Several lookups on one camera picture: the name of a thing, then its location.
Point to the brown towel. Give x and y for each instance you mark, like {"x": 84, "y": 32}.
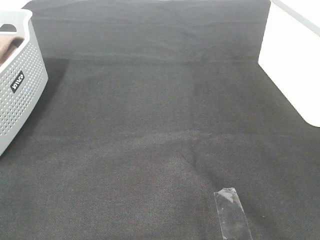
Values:
{"x": 9, "y": 46}

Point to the black table cloth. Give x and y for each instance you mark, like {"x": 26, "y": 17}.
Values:
{"x": 152, "y": 106}

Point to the clear tape strip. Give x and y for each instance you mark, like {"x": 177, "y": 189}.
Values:
{"x": 231, "y": 215}

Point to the grey perforated plastic basket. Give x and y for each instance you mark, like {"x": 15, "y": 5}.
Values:
{"x": 23, "y": 75}

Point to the white box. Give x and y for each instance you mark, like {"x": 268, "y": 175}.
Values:
{"x": 290, "y": 54}

